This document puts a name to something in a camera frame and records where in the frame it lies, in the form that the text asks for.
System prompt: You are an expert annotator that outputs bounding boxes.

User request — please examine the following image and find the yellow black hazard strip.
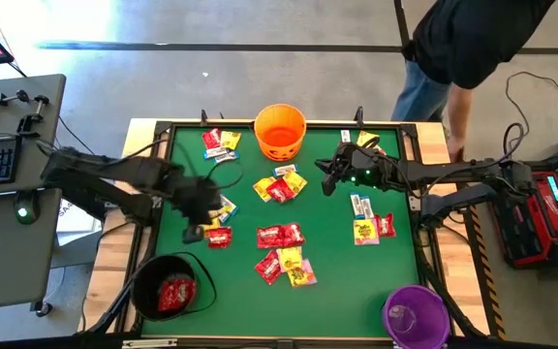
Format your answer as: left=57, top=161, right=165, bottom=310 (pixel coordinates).
left=462, top=203, right=508, bottom=340

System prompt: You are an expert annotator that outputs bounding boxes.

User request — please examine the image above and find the black desk foot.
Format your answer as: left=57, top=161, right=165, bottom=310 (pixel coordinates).
left=29, top=300, right=53, bottom=319

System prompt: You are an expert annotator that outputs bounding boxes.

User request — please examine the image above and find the black plastic bucket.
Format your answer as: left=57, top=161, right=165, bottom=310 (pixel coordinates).
left=130, top=251, right=218, bottom=323

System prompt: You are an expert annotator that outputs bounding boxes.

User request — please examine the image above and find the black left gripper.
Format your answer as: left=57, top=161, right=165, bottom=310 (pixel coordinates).
left=171, top=173, right=223, bottom=245

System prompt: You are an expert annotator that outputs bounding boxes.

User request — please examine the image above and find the black computer mouse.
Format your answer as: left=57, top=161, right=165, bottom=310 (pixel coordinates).
left=13, top=189, right=42, bottom=226

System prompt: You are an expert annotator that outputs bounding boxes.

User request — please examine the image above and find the green table mat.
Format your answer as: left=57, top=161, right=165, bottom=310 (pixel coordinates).
left=141, top=126, right=421, bottom=339

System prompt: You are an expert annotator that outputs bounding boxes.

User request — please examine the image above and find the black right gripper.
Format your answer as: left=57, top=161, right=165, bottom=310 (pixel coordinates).
left=314, top=143, right=401, bottom=198

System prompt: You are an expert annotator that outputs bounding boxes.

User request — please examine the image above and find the orange pumpkin face bucket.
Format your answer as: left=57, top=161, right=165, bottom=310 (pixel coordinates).
left=253, top=103, right=308, bottom=163

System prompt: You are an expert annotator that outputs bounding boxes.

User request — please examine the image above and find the person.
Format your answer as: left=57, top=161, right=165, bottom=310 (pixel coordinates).
left=390, top=0, right=558, bottom=123

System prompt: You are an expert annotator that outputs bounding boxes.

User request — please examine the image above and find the purple plastic bucket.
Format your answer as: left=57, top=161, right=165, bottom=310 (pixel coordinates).
left=381, top=284, right=452, bottom=349

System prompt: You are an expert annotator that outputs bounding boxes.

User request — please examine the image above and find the person's forearm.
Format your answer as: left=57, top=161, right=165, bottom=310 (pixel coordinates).
left=446, top=82, right=474, bottom=142

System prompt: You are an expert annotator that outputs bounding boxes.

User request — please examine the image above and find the black floor cable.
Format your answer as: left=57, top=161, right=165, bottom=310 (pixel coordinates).
left=504, top=71, right=558, bottom=171

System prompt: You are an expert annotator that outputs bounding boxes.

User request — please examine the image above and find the red Skittles candy pack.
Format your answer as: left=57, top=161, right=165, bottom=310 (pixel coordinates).
left=156, top=276, right=198, bottom=313
left=204, top=226, right=233, bottom=250
left=254, top=249, right=284, bottom=286
left=201, top=127, right=223, bottom=150
left=256, top=224, right=288, bottom=250
left=265, top=178, right=296, bottom=205
left=373, top=211, right=397, bottom=238
left=281, top=221, right=307, bottom=247

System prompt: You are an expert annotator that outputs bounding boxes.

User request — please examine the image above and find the red black power station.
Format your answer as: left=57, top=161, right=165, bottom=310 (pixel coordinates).
left=489, top=167, right=558, bottom=270

